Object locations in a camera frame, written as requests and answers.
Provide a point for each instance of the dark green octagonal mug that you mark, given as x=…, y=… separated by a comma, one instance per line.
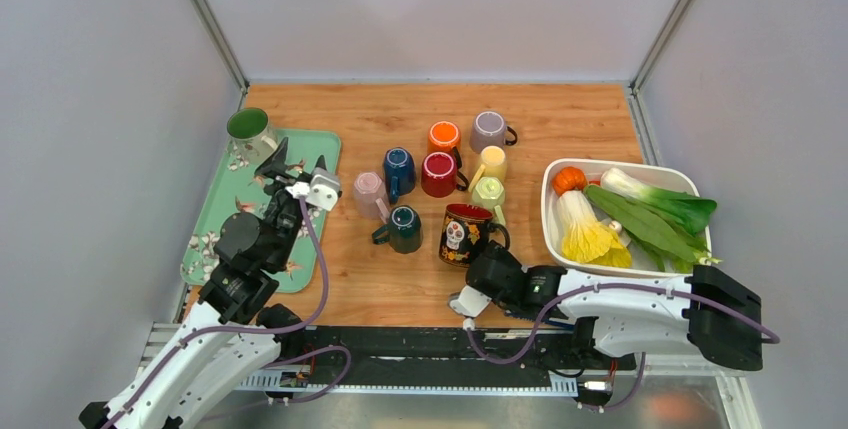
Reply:
x=402, y=231

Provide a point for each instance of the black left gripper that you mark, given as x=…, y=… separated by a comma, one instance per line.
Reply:
x=276, y=164

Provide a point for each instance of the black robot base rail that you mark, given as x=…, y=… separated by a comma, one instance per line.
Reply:
x=432, y=357

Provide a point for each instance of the black skull mug red inside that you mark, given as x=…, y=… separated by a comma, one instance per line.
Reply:
x=466, y=231

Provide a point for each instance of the light green octagonal mug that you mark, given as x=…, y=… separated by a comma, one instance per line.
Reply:
x=490, y=194

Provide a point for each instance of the dark blue octagonal mug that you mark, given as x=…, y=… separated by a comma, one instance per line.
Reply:
x=399, y=173

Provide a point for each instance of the orange mug black handle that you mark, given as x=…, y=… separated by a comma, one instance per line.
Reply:
x=445, y=136

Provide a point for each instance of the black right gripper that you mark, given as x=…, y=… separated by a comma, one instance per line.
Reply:
x=501, y=255

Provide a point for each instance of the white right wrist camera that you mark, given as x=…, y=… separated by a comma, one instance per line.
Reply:
x=469, y=302

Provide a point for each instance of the white vegetable basin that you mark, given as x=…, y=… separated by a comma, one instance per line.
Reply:
x=554, y=229

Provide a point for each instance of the small orange pumpkin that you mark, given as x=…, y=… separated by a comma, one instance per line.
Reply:
x=567, y=179

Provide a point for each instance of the pink octagonal mug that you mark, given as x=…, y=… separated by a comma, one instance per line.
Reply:
x=371, y=197

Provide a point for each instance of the cream floral mug green inside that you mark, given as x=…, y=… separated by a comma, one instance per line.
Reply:
x=253, y=135

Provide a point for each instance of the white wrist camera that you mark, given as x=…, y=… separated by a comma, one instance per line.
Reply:
x=469, y=302
x=319, y=189

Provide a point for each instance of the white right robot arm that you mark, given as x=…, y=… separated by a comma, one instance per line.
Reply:
x=706, y=311

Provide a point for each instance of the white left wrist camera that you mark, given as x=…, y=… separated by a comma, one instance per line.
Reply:
x=319, y=189

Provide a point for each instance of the mauve mug black handle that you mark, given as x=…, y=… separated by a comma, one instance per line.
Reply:
x=489, y=128

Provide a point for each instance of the red mug black handle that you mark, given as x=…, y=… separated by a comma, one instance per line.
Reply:
x=441, y=175

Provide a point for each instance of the yellow mug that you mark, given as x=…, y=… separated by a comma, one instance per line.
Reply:
x=492, y=163

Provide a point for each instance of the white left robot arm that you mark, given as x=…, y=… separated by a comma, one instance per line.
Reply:
x=231, y=330

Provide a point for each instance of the green bok choy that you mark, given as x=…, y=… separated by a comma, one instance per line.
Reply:
x=669, y=227

